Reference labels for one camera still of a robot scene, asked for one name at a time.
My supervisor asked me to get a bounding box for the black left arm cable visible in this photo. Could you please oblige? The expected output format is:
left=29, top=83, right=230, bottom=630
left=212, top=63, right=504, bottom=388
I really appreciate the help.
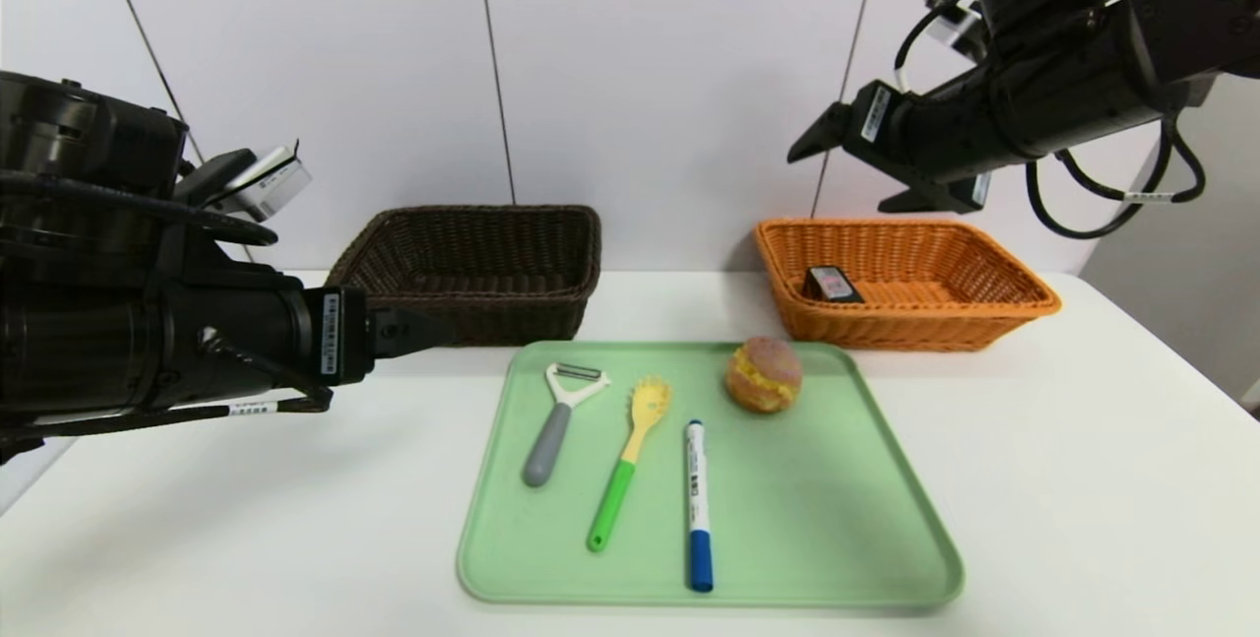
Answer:
left=0, top=389, right=334, bottom=451

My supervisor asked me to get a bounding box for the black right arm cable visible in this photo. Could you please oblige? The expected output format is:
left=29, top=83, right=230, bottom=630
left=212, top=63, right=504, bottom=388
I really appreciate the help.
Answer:
left=1024, top=110, right=1208, bottom=240

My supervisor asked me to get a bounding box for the pink yellow bun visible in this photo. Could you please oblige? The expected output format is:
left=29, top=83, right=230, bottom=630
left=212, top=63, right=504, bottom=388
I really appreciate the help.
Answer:
left=724, top=338, right=803, bottom=414

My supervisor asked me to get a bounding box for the white peeler grey handle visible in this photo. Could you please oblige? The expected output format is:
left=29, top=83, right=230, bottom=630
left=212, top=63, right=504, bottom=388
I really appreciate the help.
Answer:
left=522, top=363, right=611, bottom=487

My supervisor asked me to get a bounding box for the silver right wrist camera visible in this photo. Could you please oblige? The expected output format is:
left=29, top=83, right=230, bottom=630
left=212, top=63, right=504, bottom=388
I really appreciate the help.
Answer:
left=925, top=5, right=987, bottom=63

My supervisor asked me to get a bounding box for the yellow pasta fork green handle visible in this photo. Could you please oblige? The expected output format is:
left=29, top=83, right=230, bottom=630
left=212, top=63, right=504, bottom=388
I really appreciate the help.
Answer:
left=587, top=378, right=672, bottom=553

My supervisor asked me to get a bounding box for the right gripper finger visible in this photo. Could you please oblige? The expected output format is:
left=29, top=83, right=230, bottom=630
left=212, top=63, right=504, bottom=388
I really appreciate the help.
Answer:
left=877, top=186, right=938, bottom=214
left=787, top=101, right=853, bottom=164

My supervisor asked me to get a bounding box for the dark brown wicker basket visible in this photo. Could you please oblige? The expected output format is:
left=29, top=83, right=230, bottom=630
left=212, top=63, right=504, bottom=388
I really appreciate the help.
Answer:
left=325, top=206, right=602, bottom=349

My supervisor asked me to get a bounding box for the orange wicker basket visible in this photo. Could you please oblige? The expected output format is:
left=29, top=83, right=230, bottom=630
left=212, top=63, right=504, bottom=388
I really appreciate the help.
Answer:
left=754, top=219, right=1062, bottom=352

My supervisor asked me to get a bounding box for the light green plastic tray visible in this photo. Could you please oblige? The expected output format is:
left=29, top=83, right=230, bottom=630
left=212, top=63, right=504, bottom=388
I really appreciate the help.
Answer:
left=456, top=341, right=966, bottom=607

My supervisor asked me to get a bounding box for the black strawberry gum box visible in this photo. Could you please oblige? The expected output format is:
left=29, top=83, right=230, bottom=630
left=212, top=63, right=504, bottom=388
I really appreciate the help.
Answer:
left=802, top=266, right=865, bottom=305

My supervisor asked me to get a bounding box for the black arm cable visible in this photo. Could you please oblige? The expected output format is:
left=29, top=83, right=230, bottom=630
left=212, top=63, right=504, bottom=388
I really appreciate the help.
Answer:
left=1024, top=110, right=1208, bottom=240
left=0, top=389, right=334, bottom=451

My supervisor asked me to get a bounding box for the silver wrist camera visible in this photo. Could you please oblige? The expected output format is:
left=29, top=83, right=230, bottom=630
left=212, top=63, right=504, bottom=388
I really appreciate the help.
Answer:
left=177, top=147, right=312, bottom=223
left=925, top=5, right=987, bottom=63

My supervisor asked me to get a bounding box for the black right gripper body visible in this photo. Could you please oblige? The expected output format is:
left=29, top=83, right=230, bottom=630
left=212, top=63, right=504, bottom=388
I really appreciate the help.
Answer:
left=841, top=66, right=1013, bottom=215

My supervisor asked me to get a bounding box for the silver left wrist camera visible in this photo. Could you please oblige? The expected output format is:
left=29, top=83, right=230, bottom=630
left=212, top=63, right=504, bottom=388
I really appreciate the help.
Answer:
left=177, top=147, right=312, bottom=223

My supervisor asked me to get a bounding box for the white marker blue cap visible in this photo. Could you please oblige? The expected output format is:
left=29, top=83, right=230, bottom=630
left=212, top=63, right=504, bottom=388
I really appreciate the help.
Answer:
left=685, top=419, right=715, bottom=593

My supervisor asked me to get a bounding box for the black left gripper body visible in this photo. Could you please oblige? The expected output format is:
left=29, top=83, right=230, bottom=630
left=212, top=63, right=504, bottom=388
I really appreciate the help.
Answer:
left=163, top=275, right=375, bottom=396

